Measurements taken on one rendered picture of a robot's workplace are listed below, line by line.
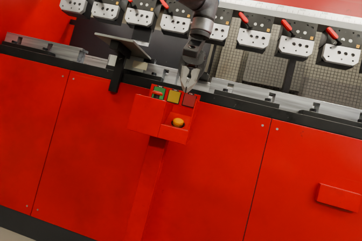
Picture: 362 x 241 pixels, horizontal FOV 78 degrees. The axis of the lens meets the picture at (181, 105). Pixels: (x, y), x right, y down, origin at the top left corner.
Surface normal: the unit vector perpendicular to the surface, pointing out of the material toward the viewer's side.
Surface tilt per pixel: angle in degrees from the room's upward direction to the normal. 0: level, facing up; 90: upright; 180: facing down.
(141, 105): 90
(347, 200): 90
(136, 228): 90
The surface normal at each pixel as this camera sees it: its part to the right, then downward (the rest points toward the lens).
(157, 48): -0.15, -0.07
